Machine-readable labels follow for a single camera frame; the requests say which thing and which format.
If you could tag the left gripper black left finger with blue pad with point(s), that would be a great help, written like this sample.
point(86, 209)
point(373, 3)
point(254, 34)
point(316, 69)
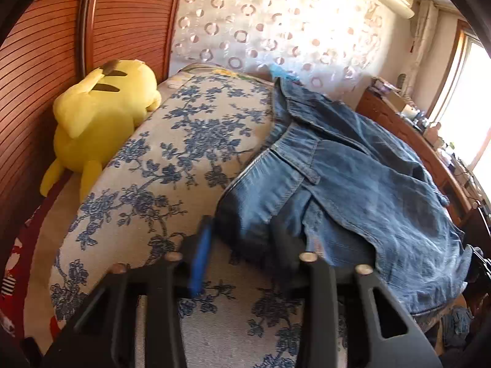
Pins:
point(103, 330)

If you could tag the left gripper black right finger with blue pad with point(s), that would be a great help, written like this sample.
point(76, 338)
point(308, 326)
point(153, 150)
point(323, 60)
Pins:
point(379, 330)

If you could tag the blue denim jeans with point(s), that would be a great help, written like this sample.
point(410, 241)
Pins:
point(354, 193)

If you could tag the blue floral bed sheet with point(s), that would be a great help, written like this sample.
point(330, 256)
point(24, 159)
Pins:
point(153, 194)

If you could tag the long wooden cabinet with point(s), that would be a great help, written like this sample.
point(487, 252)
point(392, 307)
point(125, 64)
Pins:
point(374, 107)

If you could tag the yellow plush toy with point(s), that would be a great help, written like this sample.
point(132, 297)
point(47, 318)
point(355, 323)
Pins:
point(96, 116)

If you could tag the white plastic jug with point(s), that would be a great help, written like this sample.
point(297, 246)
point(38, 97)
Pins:
point(431, 134)

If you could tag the cardboard box on cabinet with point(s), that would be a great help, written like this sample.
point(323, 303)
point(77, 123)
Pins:
point(396, 101)

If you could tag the cardboard box with blue cloth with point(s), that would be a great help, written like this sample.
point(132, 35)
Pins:
point(277, 72)

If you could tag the colourful floral blanket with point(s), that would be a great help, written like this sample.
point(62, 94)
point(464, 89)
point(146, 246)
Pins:
point(199, 68)

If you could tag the wooden louvered wardrobe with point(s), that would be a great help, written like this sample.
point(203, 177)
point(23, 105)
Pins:
point(47, 46)

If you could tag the white circle-pattern curtain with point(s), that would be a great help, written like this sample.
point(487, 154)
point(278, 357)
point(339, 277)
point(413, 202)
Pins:
point(334, 46)

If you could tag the window with wooden frame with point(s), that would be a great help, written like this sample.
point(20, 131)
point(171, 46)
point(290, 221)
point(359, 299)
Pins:
point(463, 106)

